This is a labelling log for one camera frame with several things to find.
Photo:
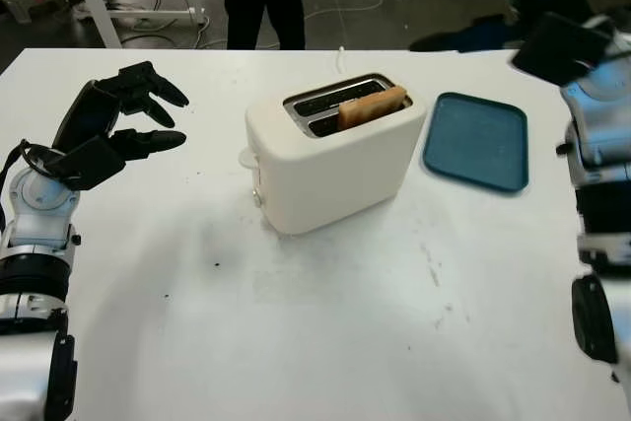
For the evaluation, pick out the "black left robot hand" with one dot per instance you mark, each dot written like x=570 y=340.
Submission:
x=86 y=113

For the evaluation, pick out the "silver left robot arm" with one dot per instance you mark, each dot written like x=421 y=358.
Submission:
x=34 y=224

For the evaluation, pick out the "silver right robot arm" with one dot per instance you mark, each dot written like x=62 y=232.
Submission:
x=604 y=145

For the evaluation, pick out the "cream toaster lever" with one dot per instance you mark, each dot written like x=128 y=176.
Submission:
x=248 y=159

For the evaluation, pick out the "toast slice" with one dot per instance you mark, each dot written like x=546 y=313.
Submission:
x=370 y=108

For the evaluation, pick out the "cream two-slot toaster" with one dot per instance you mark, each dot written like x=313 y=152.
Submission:
x=325 y=184

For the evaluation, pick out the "blue plastic tray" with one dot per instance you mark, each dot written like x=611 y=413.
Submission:
x=473 y=145

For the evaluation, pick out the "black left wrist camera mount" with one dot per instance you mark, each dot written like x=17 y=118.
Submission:
x=89 y=162

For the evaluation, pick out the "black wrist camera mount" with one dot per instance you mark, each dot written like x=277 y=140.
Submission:
x=89 y=162
x=562 y=49

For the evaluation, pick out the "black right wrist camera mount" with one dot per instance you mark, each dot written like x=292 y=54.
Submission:
x=562 y=49

